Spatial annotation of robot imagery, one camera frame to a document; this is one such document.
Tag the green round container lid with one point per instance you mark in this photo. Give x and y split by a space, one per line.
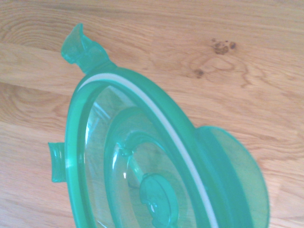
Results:
73 133

